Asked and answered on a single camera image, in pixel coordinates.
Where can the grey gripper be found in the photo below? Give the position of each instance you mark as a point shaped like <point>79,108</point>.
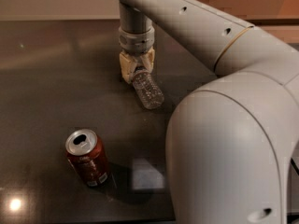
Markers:
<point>135,41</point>

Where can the clear plastic water bottle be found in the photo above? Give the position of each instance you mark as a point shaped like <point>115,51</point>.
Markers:
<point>147,89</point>

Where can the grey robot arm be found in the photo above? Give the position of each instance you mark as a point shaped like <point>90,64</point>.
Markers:
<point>229,143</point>

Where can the red soda can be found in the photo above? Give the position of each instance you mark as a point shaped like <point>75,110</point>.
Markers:
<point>86,153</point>

